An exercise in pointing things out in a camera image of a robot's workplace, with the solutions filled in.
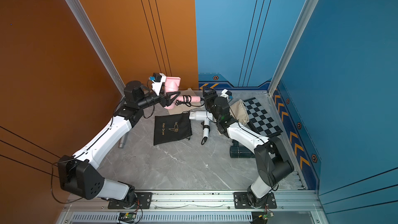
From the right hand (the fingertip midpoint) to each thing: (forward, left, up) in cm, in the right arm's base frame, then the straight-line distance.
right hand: (202, 89), depth 81 cm
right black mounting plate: (-46, -18, -29) cm, 57 cm away
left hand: (-5, +12, +6) cm, 15 cm away
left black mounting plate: (-46, +28, -30) cm, 62 cm away
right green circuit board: (-52, -27, -31) cm, 66 cm away
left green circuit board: (-52, +34, -32) cm, 70 cm away
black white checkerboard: (-1, -36, -27) cm, 45 cm away
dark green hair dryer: (-20, -21, -32) cm, 43 cm away
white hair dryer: (+1, -2, -24) cm, 24 cm away
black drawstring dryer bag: (-5, +21, -28) cm, 36 cm away
